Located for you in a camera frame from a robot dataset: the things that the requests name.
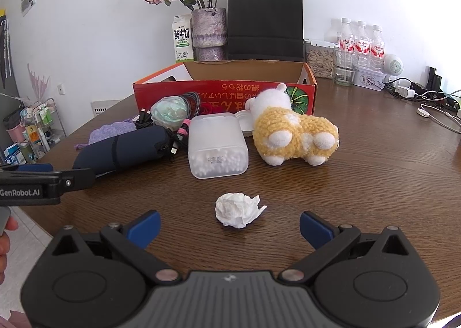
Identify white power strip with chargers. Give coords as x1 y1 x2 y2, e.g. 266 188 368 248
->
383 77 434 100

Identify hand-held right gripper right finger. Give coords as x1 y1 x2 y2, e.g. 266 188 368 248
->
277 211 412 283

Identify braided black pink cable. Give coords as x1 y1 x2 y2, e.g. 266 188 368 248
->
169 92 203 161

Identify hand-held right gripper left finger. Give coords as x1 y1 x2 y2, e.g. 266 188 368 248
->
50 210 182 283

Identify white round speaker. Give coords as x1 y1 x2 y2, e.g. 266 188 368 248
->
383 54 404 75

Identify metal storage rack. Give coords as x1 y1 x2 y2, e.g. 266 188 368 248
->
2 97 67 166

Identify iridescent ball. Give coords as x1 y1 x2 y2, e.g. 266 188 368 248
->
150 96 189 131

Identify purple knitted pouch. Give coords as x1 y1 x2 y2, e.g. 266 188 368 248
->
75 118 138 150

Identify translucent cotton swab box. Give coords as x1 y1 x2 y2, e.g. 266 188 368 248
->
188 114 250 180

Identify clear seed container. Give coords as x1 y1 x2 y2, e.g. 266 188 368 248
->
304 39 337 79

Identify pink feather decoration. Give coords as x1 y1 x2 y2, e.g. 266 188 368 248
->
27 63 51 99

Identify white charging cable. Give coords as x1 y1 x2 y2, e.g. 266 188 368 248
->
417 90 461 134

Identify navy fabric pouch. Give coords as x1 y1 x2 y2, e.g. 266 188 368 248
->
73 126 174 175

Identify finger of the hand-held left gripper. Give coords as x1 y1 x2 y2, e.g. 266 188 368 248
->
54 168 96 192
16 163 54 173

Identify clear drinking glass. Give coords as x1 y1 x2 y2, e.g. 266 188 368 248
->
334 49 356 87

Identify yellow white plush toy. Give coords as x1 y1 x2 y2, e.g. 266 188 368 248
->
245 84 340 166

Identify white tissue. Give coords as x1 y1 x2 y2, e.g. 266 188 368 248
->
215 193 268 229

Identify red label water bottle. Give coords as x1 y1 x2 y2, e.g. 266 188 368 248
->
371 24 387 62
355 20 372 62
338 17 356 56

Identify white green milk carton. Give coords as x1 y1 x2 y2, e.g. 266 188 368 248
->
170 14 195 64

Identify person's left hand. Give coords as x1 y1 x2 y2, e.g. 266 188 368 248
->
0 216 19 280

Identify purple textured vase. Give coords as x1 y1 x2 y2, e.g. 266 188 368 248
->
191 7 228 61

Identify ribbed white bottle cap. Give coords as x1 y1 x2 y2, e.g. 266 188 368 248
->
234 111 255 137

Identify red cardboard box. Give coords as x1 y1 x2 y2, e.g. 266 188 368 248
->
133 60 318 124

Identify black charging cable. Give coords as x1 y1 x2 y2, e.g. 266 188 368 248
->
136 108 154 129

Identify pink garment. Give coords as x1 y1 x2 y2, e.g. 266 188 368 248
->
0 308 35 328

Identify black rectangular device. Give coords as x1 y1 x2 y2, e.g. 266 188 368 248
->
427 66 444 91

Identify dark hanging straps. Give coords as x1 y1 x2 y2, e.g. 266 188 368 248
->
0 7 16 89

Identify white printed tin box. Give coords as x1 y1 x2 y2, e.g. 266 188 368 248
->
352 63 386 91

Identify black paper bag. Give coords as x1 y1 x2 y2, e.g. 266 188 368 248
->
227 0 304 62

